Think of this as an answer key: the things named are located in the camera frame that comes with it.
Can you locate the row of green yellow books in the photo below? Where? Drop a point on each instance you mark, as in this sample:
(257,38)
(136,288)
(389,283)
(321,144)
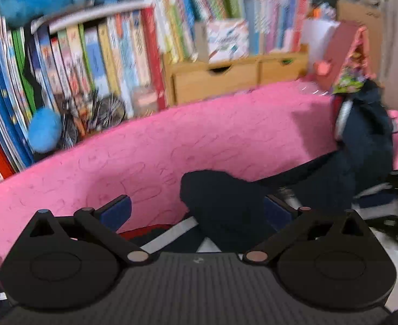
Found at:
(188,17)

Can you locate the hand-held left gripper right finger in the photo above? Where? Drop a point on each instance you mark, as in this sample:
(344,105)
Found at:
(276,212)

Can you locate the row of tall blue books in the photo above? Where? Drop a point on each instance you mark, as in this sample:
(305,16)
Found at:
(5,101)

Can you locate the white printed box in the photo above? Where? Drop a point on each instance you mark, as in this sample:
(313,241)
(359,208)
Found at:
(227,39)

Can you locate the navy white jacket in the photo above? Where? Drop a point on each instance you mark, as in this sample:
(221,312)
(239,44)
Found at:
(226,203)

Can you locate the row of pink blue books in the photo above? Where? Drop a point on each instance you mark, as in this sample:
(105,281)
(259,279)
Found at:
(273,17)

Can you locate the wooden drawer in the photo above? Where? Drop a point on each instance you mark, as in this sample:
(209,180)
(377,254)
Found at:
(212,84)
(283,71)

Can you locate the small clear plastic box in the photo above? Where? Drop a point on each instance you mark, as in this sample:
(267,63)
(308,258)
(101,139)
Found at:
(144,100)

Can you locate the black miniature bicycle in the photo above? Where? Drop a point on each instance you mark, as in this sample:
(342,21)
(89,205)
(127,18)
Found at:
(97,115)

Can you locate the white shelf board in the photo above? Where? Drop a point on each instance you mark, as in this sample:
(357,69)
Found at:
(83,15)

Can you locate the wooden drawer unit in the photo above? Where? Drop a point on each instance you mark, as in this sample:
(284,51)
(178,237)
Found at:
(199,88)

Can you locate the brown cardboard box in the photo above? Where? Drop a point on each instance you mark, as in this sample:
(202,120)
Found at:
(359,17)

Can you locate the row of picture books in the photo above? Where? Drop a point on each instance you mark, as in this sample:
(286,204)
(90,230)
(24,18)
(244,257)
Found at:
(110,61)

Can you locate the pink miniature dollhouse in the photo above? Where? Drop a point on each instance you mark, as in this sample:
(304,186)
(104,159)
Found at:
(341,61)

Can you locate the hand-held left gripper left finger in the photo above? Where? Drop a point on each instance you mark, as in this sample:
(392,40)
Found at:
(117,211)

